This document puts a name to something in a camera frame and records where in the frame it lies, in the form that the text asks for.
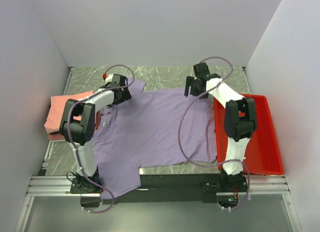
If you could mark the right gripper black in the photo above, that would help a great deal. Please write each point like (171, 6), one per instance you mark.
(190, 81)

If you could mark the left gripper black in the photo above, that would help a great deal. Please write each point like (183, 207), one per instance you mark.
(126, 96)

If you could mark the purple t-shirt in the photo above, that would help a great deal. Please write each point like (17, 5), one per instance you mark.
(153, 128)

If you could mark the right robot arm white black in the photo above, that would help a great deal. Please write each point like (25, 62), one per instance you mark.
(240, 120)

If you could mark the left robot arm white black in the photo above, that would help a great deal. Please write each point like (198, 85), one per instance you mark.
(79, 121)

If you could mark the folded salmon pink t-shirt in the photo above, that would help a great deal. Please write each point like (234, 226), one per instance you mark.
(57, 105)

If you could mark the folded dusty red t-shirt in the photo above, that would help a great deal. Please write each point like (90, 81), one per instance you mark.
(56, 137)

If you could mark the red plastic bin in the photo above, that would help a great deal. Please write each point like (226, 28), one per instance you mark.
(262, 153)

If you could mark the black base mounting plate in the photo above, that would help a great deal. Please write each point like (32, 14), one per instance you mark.
(182, 188)

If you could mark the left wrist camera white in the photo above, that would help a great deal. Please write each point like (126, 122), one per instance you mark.
(108, 78)

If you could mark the aluminium rail frame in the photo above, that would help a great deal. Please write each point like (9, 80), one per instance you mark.
(50, 207)

